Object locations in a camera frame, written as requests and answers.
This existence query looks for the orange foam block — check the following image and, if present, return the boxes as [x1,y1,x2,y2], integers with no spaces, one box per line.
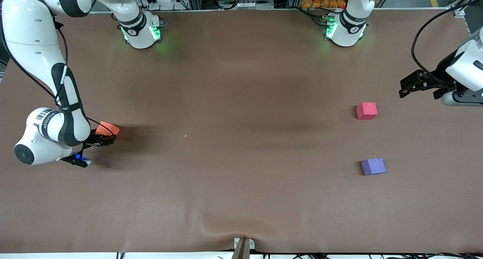
[95,121,120,139]

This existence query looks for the red foam block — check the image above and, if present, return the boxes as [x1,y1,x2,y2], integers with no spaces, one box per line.
[356,102,378,120]

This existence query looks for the purple foam block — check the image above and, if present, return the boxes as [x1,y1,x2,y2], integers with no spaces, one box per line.
[361,158,387,176]

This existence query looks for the brown table cloth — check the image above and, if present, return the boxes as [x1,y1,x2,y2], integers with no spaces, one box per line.
[0,9,483,254]

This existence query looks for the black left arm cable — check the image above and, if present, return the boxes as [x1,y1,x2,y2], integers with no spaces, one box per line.
[411,0,483,84]

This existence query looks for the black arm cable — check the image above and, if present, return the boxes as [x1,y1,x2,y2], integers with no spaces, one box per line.
[0,20,116,137]
[411,0,483,84]

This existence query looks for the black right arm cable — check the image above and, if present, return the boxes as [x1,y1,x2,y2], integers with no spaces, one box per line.
[0,20,116,137]

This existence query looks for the silver metal bracket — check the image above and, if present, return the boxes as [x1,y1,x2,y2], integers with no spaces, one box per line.
[234,238,255,250]

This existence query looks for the brown camera pole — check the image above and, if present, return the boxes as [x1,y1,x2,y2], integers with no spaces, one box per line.
[232,238,251,259]

